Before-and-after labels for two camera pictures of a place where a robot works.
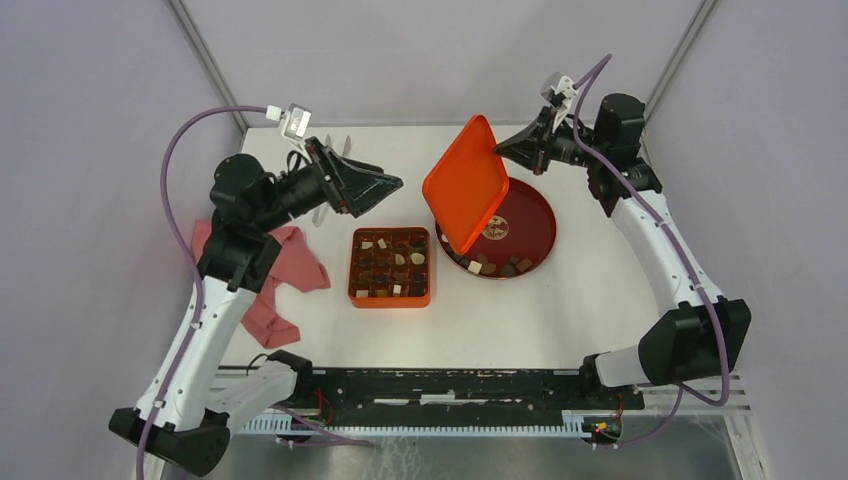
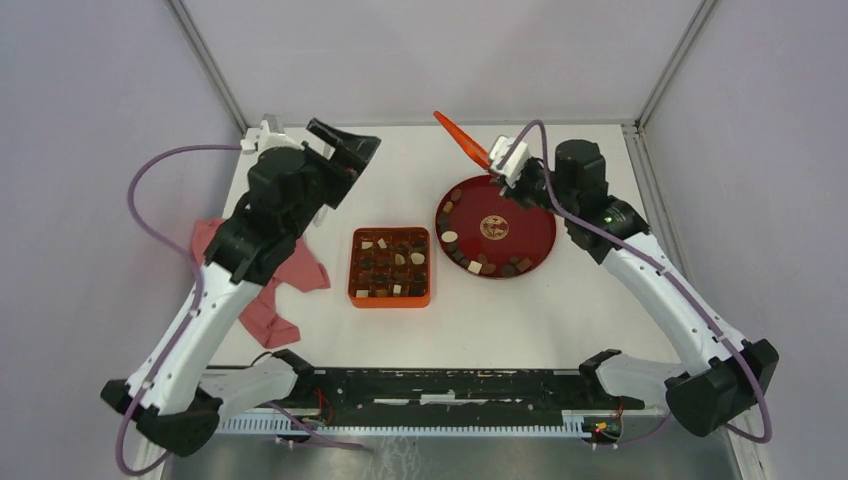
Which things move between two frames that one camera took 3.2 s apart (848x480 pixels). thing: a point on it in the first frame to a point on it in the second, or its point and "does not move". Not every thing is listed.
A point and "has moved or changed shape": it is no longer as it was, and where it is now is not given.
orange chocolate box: [390, 267] does not move
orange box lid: [467, 183] has moved or changed shape
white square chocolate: [475, 267] does not move
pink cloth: [295, 265] does not move
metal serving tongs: [323, 210] does not move
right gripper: [528, 149] to [513, 192]
